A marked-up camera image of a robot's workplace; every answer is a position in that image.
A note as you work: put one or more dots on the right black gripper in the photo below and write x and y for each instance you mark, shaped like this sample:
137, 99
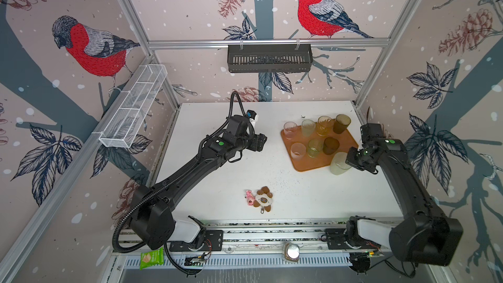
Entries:
350, 159

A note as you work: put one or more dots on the tall pale green glass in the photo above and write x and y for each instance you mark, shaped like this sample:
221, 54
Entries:
338, 164

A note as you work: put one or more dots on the brown flower plush keychain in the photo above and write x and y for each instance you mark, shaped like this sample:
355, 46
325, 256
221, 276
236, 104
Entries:
263, 200

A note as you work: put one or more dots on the pink small toy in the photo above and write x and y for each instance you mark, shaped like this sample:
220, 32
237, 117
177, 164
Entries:
250, 198

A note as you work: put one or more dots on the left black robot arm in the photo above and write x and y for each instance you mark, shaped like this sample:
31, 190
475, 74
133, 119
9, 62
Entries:
151, 209

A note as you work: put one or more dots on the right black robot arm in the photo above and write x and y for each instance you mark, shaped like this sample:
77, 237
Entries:
426, 235

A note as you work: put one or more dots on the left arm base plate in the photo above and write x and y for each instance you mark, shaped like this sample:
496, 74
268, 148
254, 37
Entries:
205, 241

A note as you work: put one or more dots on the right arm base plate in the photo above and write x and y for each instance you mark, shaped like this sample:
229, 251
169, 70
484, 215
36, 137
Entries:
338, 239

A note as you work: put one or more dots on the brown plastic tray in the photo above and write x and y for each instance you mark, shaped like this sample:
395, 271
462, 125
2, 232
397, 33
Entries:
307, 163

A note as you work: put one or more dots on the black hanging wire basket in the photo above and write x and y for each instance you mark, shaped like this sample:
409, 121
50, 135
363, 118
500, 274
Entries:
284, 58

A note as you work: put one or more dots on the pale green textured glass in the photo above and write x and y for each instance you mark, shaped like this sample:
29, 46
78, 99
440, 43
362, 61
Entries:
307, 127

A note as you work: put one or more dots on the bright green clear glass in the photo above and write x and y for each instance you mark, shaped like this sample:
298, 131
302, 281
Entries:
314, 147

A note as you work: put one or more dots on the pink ribbed clear glass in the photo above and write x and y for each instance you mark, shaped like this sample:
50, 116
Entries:
290, 130

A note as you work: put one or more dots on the short brown textured glass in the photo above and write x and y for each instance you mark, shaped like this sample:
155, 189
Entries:
330, 145

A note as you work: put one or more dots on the yellow clear glass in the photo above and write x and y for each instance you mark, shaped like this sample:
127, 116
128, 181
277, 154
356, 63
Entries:
323, 125

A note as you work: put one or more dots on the silver round knob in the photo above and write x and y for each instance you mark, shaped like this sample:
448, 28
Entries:
291, 252

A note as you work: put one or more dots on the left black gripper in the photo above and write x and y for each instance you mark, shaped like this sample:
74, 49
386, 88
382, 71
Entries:
258, 141

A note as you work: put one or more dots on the green snack packet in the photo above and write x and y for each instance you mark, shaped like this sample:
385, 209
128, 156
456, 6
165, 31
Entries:
153, 258

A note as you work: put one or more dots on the pink textured glass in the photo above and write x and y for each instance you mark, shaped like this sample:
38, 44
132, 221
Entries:
297, 151

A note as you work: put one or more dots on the tall brown textured glass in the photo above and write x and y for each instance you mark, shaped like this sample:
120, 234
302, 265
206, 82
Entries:
341, 123

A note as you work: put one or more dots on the white mesh wall shelf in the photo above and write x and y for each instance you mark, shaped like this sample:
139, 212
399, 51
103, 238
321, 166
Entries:
128, 119

